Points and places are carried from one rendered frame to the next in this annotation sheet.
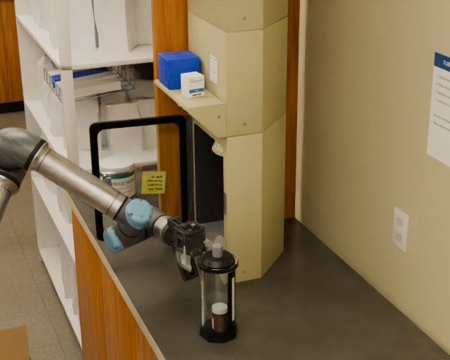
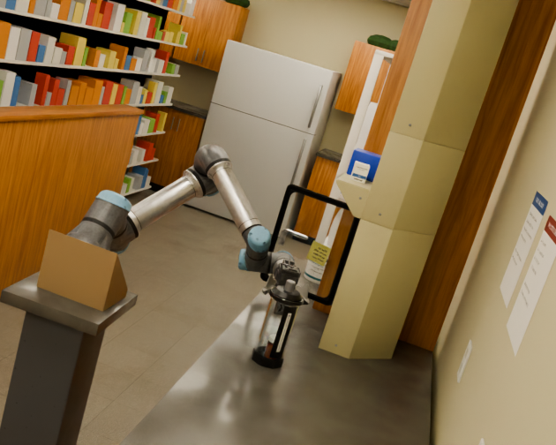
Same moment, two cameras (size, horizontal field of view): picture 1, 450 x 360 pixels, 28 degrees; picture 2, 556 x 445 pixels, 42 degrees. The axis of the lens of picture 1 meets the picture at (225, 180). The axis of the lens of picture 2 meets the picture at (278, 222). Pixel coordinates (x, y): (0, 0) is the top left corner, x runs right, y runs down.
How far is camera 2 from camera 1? 1.06 m
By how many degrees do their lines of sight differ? 30
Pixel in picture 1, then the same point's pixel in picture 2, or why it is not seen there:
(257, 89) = (401, 190)
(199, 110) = (345, 184)
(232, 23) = (398, 124)
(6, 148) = (201, 154)
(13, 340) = (104, 260)
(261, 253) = (356, 336)
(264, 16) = (429, 131)
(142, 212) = (259, 237)
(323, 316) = (360, 399)
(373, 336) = (380, 430)
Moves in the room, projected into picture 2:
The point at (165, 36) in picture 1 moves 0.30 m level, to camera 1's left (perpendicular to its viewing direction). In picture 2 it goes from (374, 143) to (309, 119)
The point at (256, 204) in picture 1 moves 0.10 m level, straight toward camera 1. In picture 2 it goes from (366, 290) to (351, 293)
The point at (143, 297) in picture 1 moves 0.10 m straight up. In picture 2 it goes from (248, 320) to (256, 293)
